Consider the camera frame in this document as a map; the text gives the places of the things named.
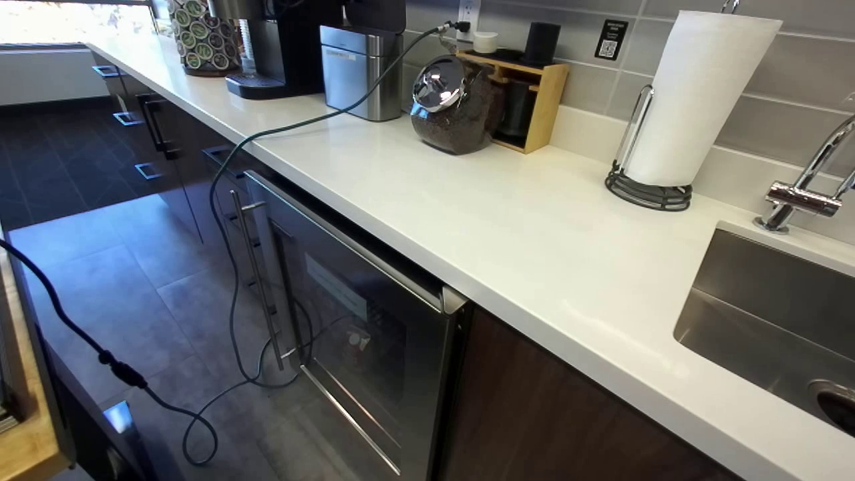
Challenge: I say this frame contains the stainless steel countertop bin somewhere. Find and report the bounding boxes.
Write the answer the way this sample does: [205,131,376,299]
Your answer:
[316,0,408,126]

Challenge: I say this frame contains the small white cup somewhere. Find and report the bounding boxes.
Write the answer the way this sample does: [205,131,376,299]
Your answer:
[471,30,502,55]

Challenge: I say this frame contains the black box in organizer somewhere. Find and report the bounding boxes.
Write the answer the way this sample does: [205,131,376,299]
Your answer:
[522,18,563,70]

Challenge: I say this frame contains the white paper towel roll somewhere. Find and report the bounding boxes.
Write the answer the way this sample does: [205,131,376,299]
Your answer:
[623,8,786,189]

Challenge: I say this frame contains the wooden platform edge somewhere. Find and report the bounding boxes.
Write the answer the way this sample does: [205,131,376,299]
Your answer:
[0,227,74,481]

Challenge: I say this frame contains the stainless steel sink basin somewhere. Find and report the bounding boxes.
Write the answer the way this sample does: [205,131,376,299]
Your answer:
[671,219,855,438]

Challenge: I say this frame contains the black white wall plate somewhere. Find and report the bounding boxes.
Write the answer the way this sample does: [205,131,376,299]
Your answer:
[594,16,630,64]

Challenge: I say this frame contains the black cable with connector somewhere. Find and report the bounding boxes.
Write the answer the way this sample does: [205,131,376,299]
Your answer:
[0,237,196,422]

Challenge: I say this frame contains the wooden countertop organizer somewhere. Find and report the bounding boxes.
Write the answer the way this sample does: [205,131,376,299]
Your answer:
[453,47,571,155]

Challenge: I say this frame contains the stainless steel undercounter dishwasher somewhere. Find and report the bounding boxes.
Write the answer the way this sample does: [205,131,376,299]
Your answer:
[237,168,471,481]

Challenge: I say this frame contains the black silver Keurig coffee machine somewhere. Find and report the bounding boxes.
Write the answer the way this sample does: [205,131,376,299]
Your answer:
[222,0,351,100]

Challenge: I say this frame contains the black cabinet handle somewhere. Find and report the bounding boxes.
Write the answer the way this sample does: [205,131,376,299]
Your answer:
[140,94,181,163]

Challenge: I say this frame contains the dark wood drawer cabinet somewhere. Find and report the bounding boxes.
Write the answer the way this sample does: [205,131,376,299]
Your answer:
[89,51,269,262]

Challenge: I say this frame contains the metal wire paper towel holder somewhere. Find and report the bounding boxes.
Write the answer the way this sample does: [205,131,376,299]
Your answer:
[604,0,742,214]

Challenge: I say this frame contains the small white wall outlet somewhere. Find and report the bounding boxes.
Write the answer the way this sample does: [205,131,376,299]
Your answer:
[453,0,483,38]

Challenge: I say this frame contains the chrome sink faucet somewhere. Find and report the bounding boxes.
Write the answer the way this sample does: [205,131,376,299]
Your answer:
[755,111,855,234]

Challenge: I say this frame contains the blue grey power cable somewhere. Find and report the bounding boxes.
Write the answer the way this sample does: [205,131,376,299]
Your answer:
[178,18,475,466]

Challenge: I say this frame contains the dark wood base cabinet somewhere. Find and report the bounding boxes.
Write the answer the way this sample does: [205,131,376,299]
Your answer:
[435,305,745,481]

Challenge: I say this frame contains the coffee pod carousel rack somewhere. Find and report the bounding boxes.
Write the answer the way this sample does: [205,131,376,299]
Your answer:
[165,0,246,80]

